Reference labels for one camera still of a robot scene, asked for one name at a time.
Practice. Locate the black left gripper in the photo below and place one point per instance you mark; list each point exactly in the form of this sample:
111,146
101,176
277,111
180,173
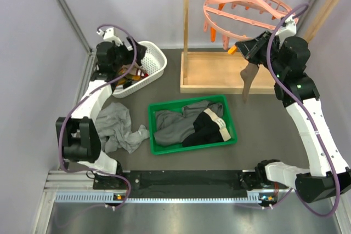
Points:
130,53

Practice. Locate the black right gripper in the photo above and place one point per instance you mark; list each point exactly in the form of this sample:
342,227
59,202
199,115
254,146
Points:
249,47

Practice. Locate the pink round clip hanger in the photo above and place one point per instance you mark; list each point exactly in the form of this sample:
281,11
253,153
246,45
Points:
230,17

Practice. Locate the olive green socks pair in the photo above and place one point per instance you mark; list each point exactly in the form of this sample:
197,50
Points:
127,81

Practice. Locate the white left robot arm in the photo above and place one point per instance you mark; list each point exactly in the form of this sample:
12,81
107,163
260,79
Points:
78,139

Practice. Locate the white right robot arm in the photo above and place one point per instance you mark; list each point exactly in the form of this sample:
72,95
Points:
328,172

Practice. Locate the wooden hanger rack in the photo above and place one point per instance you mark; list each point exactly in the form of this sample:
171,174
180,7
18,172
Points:
218,72

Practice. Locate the black socks with label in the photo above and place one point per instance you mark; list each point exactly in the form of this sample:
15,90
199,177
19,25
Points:
209,129

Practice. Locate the orange clothes clip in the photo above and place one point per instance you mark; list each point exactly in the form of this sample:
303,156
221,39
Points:
232,50

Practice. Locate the white perforated plastic basket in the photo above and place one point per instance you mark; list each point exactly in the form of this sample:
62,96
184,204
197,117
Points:
153,63

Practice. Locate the pink clothes clip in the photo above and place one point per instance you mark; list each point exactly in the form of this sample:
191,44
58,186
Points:
225,42

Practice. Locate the green plastic tray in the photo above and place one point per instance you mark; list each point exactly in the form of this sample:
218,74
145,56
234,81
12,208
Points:
177,106

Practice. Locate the grey crumpled cloth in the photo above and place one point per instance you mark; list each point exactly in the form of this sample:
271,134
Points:
114,127

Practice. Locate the grey clothes in tray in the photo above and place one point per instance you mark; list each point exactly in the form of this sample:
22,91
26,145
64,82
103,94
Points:
174,127

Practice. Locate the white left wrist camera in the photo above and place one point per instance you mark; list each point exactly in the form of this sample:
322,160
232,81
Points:
110,35

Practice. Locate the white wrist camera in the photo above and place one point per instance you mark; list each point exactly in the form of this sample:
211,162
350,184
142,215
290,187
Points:
110,35
286,28

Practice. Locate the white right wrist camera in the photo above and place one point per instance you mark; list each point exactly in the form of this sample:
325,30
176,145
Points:
286,28

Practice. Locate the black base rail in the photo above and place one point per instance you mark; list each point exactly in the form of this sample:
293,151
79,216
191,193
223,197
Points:
190,183

